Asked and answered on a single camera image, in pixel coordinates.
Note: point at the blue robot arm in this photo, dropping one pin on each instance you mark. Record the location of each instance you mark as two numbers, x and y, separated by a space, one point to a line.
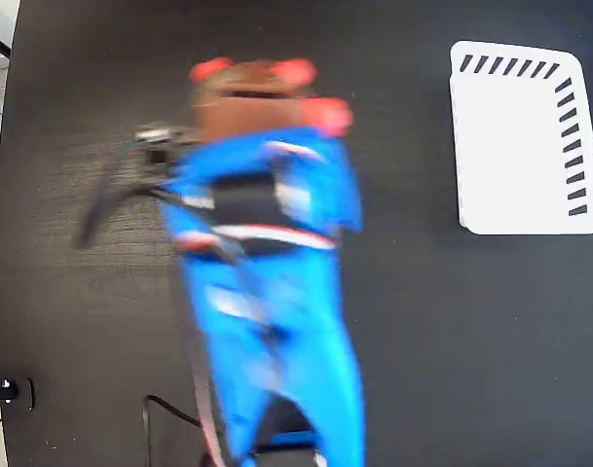
286 311

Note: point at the brown-orange gripper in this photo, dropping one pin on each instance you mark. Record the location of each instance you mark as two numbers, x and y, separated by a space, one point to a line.
249 113

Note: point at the red turtle toy gold shell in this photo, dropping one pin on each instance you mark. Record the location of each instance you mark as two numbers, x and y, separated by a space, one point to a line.
325 116

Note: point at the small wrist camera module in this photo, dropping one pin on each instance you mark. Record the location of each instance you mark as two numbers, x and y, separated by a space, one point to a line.
156 141

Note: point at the black table clamp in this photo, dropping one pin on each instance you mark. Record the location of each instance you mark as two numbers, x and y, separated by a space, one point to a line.
6 391

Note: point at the white plastic basket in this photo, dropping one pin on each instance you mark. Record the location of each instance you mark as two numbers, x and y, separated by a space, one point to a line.
510 155

